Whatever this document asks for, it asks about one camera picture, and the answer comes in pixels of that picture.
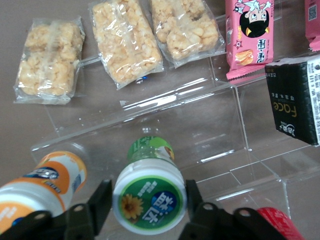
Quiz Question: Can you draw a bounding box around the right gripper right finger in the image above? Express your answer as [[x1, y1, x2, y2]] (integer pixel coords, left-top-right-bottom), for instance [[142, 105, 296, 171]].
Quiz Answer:
[[178, 179, 236, 240]]

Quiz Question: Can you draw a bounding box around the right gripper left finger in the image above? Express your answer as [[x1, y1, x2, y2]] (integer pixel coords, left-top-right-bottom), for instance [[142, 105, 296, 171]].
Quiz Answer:
[[64, 178, 113, 240]]

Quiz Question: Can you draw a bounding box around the green gum bottle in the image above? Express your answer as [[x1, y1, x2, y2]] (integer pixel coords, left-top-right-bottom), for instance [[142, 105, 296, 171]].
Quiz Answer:
[[111, 135, 189, 237]]

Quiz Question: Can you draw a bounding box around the orange gum bottle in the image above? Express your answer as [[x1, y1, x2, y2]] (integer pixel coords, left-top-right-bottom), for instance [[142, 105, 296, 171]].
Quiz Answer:
[[0, 150, 89, 229]]

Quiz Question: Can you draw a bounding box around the red yogurt cup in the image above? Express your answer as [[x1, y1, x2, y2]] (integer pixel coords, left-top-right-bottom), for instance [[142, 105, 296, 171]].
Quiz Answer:
[[255, 206, 306, 240]]

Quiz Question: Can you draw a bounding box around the clear acrylic tiered stand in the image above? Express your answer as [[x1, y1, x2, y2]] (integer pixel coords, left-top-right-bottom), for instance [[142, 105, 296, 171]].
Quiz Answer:
[[29, 12, 320, 240]]

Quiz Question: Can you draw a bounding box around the small black packet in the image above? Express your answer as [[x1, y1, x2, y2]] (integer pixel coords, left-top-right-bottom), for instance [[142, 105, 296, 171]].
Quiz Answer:
[[264, 55, 320, 147]]

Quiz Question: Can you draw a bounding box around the clear rice cracker pack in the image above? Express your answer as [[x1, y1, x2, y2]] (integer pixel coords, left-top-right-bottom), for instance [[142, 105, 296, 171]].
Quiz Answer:
[[13, 15, 87, 106], [149, 0, 227, 70], [88, 0, 165, 91]]

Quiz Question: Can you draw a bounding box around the pink snack pack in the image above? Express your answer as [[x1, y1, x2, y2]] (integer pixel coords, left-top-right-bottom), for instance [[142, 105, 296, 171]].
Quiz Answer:
[[304, 0, 320, 51], [224, 0, 275, 82]]

